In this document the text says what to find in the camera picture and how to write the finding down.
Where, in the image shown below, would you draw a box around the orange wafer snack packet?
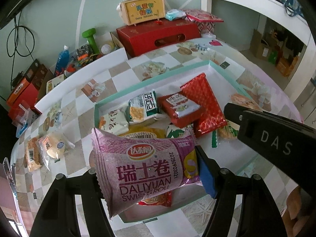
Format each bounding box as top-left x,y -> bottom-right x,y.
25,137 -> 42,172

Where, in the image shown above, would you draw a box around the round cake clear packet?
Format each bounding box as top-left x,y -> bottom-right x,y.
37,131 -> 75,170

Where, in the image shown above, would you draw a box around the pink swiss roll packet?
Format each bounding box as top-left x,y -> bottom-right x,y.
92,127 -> 200,218

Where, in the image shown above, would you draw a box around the brown milk biscuit packet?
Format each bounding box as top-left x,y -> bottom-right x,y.
157,91 -> 205,128

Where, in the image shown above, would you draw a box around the white walnut cake packet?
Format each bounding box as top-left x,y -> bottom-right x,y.
99,109 -> 129,135

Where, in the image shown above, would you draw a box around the white teal-rimmed tray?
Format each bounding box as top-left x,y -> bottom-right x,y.
92,62 -> 256,223

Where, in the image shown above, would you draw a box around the red popcorn snack packet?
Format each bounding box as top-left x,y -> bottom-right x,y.
137,192 -> 172,207

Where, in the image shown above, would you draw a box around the clear plastic box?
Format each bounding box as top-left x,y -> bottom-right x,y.
12,101 -> 40,138

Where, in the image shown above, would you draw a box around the red patterned snack packet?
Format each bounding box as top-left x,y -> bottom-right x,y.
181,73 -> 227,138

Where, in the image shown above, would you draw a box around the green seaweed snack packet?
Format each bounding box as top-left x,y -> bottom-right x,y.
166,123 -> 195,139

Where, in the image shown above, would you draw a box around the orange red stacked boxes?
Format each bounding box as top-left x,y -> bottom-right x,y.
7,59 -> 48,120

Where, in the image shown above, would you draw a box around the green white cracker packet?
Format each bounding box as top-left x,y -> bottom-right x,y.
126,90 -> 161,124

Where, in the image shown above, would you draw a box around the white shelf unit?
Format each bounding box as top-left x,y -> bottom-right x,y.
200,0 -> 316,124

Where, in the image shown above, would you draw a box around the blue liquid bottle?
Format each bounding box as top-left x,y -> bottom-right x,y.
54,45 -> 70,76

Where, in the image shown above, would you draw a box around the blue tissue pack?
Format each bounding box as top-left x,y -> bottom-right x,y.
165,9 -> 186,22

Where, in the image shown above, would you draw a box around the cardboard box of toys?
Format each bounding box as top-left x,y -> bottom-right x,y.
36,32 -> 127,102

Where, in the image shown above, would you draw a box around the large red gift box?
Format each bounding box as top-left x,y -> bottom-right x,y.
116,19 -> 201,57

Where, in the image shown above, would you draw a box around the green dumbbell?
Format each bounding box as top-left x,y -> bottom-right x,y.
82,28 -> 100,54

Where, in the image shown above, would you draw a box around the yellow wooden handbag box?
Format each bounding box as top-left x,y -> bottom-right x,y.
116,0 -> 166,26

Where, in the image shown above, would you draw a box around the black hanging cable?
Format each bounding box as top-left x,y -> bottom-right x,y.
5,9 -> 36,89

